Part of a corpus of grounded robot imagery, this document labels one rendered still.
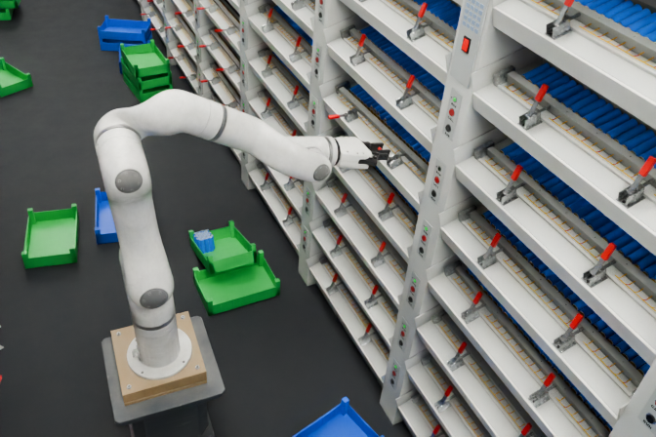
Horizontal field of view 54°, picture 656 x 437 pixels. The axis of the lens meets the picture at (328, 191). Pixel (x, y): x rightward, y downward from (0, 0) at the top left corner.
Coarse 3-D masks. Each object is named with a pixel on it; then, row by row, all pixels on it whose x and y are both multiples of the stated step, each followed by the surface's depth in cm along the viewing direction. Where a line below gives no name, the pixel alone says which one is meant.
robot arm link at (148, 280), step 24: (96, 144) 144; (120, 144) 139; (120, 168) 136; (144, 168) 139; (120, 192) 139; (144, 192) 143; (120, 216) 151; (144, 216) 153; (120, 240) 157; (144, 240) 157; (144, 264) 159; (168, 264) 164; (144, 288) 161; (168, 288) 164
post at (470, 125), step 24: (480, 48) 135; (504, 48) 138; (480, 120) 148; (456, 144) 151; (432, 168) 162; (456, 192) 159; (432, 216) 167; (432, 240) 169; (408, 264) 184; (432, 264) 173; (408, 288) 187; (408, 312) 190; (408, 336) 194; (384, 384) 218; (408, 384) 207; (384, 408) 222
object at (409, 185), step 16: (336, 80) 211; (352, 80) 214; (336, 96) 212; (336, 112) 206; (352, 128) 199; (368, 128) 198; (384, 144) 191; (384, 160) 186; (400, 176) 180; (400, 192) 182; (416, 192) 175; (416, 208) 175
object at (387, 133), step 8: (344, 88) 211; (344, 96) 209; (352, 96) 207; (352, 104) 206; (360, 104) 203; (360, 112) 202; (368, 112) 199; (368, 120) 199; (376, 120) 196; (376, 128) 196; (384, 128) 192; (384, 136) 192; (392, 136) 189; (400, 144) 186; (408, 152) 183; (416, 160) 180; (424, 168) 177
